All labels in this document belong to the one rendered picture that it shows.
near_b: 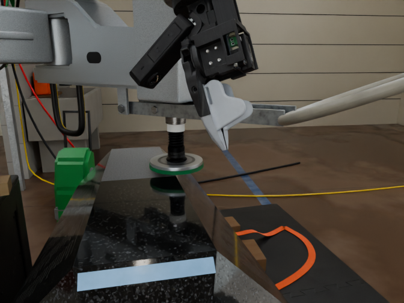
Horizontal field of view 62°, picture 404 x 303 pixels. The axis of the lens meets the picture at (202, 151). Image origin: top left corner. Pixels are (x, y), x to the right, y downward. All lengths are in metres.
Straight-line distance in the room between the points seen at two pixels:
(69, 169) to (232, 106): 2.41
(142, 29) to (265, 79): 5.20
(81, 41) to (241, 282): 1.10
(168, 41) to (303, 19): 6.17
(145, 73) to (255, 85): 5.85
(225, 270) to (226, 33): 0.60
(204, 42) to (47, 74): 1.33
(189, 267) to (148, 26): 0.81
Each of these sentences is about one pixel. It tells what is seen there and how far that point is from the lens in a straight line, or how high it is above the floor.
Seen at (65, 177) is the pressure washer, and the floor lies 0.40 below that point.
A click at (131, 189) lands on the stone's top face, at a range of 1.25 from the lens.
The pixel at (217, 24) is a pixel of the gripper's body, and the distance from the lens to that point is 0.47.
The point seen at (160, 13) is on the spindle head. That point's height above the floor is 1.43.
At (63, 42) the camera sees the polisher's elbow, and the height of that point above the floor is 1.35.
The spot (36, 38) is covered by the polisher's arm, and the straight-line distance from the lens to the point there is 1.65.
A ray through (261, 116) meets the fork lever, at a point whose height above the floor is 1.11.
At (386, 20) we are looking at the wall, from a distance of 7.40.
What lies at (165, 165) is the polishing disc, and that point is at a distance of 1.31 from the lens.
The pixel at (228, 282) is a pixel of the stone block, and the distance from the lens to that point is 0.89.
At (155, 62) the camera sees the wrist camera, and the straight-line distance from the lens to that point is 0.48.
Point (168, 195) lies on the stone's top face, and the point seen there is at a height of 0.83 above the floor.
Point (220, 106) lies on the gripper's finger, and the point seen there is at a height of 1.23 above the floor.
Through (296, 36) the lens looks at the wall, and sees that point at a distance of 6.55.
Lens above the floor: 1.29
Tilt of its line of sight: 16 degrees down
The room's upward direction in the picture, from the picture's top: straight up
